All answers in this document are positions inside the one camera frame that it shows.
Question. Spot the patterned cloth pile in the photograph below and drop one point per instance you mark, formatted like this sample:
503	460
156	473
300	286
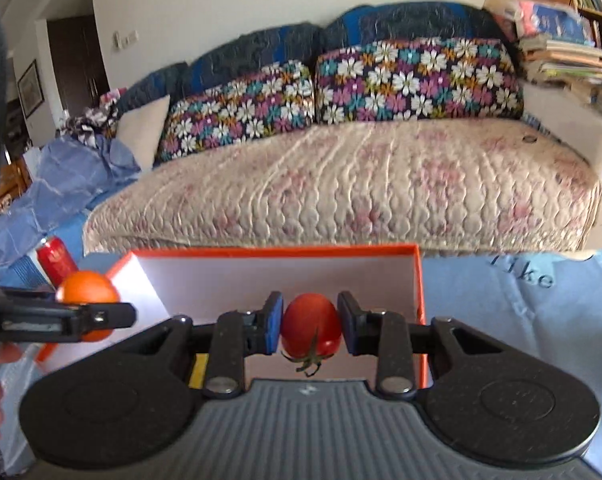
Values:
86	125

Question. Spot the stack of books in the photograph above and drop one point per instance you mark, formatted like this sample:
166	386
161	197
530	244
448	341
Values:
561	60

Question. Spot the dark wooden door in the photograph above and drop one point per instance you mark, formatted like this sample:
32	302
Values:
73	60

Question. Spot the red tomato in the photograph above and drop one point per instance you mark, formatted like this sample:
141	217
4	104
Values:
311	325

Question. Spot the white sheet cover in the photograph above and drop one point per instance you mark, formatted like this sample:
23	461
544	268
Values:
571	135

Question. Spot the framed picture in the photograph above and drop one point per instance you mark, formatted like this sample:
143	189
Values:
29	89

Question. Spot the colourful plastic package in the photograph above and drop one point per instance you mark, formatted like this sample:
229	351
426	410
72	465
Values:
546	17

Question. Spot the floral cushion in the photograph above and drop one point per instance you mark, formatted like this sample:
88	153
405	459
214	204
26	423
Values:
416	80
231	110

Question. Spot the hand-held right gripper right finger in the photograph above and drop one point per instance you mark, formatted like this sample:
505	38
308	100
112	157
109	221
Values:
347	325

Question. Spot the blue tablecloth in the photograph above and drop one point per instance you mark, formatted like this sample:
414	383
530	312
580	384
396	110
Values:
506	310

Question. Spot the orange cardboard box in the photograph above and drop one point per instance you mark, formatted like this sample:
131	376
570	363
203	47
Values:
221	280

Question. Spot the light switch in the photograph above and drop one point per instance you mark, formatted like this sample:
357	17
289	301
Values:
125	39

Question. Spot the small orange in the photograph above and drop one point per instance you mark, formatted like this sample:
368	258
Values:
88	287

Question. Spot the quilted sofa cover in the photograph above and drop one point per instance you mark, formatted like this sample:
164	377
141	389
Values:
356	185

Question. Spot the crumpled blue sheet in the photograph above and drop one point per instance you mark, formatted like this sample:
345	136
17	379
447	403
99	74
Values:
61	175

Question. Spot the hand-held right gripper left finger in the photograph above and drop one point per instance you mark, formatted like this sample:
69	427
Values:
275	322

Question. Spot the beige pillow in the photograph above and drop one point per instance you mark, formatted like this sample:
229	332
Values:
143	130

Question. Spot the small round dark object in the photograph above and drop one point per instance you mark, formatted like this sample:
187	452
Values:
530	137

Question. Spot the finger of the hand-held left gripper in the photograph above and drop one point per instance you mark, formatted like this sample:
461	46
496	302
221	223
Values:
96	316
11	296

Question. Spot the red soda can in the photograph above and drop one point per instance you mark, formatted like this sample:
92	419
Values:
56	260

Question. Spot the dark blue patterned back cushion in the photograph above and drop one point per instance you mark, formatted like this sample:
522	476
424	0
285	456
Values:
151	82
406	22
251	52

